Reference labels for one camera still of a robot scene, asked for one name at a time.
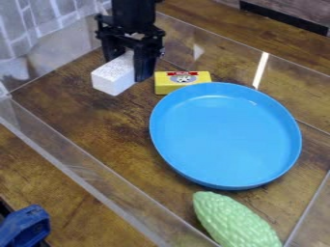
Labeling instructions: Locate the white grid curtain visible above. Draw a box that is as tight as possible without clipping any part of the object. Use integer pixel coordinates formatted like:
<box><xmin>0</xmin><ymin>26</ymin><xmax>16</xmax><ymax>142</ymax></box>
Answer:
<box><xmin>0</xmin><ymin>0</ymin><xmax>113</xmax><ymax>61</ymax></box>

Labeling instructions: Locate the clear acrylic enclosure wall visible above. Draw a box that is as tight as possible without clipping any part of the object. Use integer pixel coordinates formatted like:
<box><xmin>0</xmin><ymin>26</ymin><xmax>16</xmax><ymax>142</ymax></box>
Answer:
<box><xmin>0</xmin><ymin>0</ymin><xmax>330</xmax><ymax>247</ymax></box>

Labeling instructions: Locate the yellow rectangular box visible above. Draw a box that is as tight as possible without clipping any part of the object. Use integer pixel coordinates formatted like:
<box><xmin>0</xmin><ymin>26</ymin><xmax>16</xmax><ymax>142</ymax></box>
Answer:
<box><xmin>155</xmin><ymin>71</ymin><xmax>211</xmax><ymax>95</ymax></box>

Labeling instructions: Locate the green bitter gourd toy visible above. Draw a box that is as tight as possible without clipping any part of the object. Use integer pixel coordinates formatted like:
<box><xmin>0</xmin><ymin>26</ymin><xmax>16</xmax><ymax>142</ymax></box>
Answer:
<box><xmin>194</xmin><ymin>191</ymin><xmax>282</xmax><ymax>247</ymax></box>

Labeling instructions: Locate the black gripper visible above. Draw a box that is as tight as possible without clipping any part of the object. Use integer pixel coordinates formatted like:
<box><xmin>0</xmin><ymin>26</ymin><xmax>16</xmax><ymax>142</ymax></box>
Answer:
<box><xmin>94</xmin><ymin>0</ymin><xmax>166</xmax><ymax>82</ymax></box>

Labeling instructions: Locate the blue round tray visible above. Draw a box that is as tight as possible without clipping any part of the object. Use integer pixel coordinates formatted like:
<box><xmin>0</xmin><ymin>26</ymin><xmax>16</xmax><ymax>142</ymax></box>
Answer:
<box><xmin>150</xmin><ymin>82</ymin><xmax>302</xmax><ymax>190</ymax></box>

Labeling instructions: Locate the white speckled foam block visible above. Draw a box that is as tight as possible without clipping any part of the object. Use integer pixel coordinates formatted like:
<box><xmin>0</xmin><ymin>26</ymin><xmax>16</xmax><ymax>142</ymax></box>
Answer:
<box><xmin>91</xmin><ymin>51</ymin><xmax>135</xmax><ymax>96</ymax></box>

